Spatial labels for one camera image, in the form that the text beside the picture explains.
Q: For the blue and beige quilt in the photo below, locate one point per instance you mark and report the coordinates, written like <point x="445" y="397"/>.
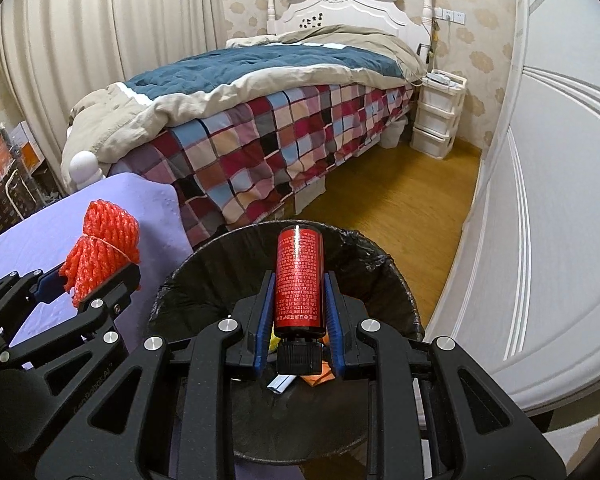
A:
<point x="255" y="75"/>

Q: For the white tube with teal cap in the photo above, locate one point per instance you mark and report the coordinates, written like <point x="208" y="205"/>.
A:
<point x="281" y="384"/>

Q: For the cream striped curtain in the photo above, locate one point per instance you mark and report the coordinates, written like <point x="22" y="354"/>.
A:
<point x="105" y="35"/>

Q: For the storage rack with boxes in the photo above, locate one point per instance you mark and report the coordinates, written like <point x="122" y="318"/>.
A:
<point x="5" y="210"/>

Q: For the black lined trash bin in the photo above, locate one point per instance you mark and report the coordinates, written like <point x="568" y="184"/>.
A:
<point x="205" y="270"/>

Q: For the large orange plastic bag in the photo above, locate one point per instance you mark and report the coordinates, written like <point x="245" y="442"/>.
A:
<point x="316" y="379"/>

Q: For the white panelled door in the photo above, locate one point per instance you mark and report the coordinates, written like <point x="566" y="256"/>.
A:
<point x="555" y="210"/>

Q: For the beige pillow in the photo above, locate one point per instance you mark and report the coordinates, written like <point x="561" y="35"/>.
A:
<point x="245" y="41"/>

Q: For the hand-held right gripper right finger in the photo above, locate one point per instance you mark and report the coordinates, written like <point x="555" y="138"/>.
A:
<point x="331" y="325"/>

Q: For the thin yellow stick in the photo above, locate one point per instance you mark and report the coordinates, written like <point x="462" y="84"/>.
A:
<point x="433" y="42"/>

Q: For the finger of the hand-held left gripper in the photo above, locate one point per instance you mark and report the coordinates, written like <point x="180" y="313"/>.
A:
<point x="47" y="282"/>
<point x="105" y="295"/>

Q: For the checked bed sheet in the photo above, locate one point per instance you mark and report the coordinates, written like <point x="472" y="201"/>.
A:
<point x="260" y="135"/>

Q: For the white and orange box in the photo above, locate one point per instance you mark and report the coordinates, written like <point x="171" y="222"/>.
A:
<point x="27" y="147"/>

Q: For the white wall socket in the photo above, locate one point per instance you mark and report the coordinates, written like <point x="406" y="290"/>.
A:
<point x="450" y="15"/>

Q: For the white plastic drawer unit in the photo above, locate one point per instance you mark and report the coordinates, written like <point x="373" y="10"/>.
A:
<point x="437" y="115"/>

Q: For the small white bucket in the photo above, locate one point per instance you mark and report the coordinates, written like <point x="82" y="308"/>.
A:
<point x="394" y="135"/>

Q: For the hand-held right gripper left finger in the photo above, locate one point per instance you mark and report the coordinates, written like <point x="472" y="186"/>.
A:
<point x="262" y="325"/>

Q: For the red bottle with black cap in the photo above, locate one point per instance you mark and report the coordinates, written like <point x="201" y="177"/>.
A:
<point x="299" y="280"/>

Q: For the orange-red foam net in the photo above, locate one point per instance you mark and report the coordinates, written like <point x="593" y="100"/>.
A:
<point x="105" y="240"/>

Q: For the bed with plaid sheet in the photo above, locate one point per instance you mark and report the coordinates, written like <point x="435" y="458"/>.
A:
<point x="340" y="7"/>

